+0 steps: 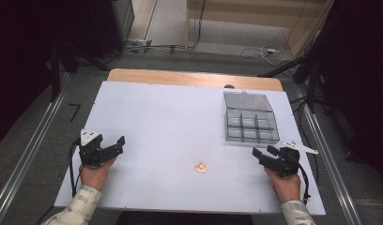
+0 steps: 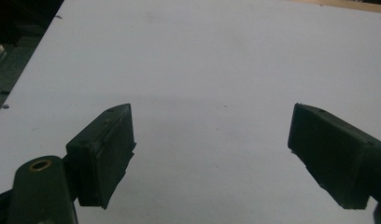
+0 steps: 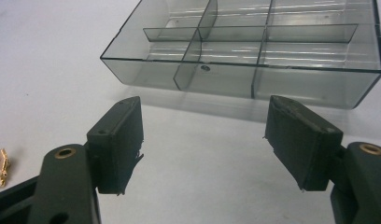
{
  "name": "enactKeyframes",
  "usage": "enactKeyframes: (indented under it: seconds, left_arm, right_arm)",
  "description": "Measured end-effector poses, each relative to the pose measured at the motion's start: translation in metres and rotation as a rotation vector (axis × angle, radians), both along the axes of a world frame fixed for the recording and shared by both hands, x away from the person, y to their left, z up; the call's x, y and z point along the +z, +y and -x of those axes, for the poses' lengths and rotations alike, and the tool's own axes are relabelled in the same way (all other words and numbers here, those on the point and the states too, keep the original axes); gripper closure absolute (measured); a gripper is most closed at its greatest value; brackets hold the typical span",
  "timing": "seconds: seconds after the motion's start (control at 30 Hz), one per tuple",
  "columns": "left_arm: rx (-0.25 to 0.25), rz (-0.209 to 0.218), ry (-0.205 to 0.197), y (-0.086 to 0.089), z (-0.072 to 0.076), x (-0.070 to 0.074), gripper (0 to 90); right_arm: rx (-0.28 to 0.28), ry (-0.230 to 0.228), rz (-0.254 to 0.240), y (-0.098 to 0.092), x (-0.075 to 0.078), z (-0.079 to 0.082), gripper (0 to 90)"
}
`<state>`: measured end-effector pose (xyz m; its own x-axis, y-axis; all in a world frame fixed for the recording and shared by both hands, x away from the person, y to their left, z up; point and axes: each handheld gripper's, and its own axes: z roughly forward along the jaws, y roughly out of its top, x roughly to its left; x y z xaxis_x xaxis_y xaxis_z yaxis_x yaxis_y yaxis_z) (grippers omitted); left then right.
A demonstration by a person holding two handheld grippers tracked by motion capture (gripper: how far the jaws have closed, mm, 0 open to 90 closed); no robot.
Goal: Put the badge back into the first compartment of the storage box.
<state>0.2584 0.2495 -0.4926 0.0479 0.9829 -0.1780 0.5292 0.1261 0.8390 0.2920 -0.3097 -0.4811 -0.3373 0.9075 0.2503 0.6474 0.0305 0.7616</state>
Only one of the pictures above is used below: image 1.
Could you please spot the person's left hand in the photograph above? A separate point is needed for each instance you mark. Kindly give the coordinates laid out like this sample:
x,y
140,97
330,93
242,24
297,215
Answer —
x,y
95,176

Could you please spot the aluminium floor rail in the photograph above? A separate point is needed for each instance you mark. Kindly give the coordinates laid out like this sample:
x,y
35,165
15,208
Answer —
x,y
27,156
329,162

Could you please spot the white table board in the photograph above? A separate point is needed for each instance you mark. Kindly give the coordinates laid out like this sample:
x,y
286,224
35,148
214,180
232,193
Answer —
x,y
167,131

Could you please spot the small orange trinket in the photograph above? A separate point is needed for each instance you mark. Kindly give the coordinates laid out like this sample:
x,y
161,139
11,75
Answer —
x,y
201,168

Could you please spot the wooden table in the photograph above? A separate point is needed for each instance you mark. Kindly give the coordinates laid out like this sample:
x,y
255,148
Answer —
x,y
192,78

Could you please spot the person's right hand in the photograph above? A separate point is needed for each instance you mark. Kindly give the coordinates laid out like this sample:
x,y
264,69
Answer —
x,y
285,187

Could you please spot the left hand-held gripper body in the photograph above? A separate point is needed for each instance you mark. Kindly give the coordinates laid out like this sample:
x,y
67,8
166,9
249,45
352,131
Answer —
x,y
91,150

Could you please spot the black stand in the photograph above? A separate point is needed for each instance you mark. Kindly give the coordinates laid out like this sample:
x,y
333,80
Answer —
x,y
56,75
308,75

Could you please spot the clear plastic compartment box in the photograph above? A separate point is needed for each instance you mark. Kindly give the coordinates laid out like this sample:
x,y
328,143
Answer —
x,y
250,120

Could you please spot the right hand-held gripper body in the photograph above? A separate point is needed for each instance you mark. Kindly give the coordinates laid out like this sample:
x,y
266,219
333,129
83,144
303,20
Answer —
x,y
285,162

